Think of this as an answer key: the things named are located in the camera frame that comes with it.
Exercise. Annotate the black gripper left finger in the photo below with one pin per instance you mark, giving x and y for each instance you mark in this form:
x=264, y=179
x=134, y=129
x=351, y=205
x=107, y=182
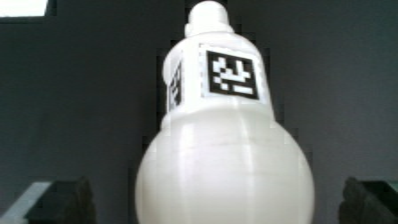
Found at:
x=54, y=203

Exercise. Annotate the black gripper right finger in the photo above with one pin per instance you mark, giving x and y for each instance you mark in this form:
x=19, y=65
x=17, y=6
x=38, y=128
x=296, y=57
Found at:
x=370, y=202

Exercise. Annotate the white lamp bulb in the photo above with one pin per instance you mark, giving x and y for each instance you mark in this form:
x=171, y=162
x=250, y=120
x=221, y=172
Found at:
x=225, y=173

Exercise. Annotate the white marker tag sheet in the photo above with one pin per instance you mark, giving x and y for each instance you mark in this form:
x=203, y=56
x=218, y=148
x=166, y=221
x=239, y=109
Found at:
x=20, y=8

